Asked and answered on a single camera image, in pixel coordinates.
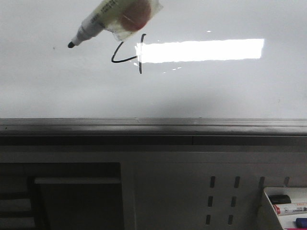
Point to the white pegboard panel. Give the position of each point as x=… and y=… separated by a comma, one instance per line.
x=204, y=193

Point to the white marker tray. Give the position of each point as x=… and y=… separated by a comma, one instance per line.
x=267, y=217

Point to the blue capped marker in tray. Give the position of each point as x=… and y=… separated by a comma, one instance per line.
x=301, y=223

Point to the white whiteboard with metal frame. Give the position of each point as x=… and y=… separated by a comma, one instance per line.
x=197, y=67

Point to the red capped marker in tray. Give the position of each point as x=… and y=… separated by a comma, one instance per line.
x=290, y=209

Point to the white taped whiteboard marker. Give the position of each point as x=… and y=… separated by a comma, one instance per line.
x=122, y=18

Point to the dark shelf unit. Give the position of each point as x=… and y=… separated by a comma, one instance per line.
x=61, y=196

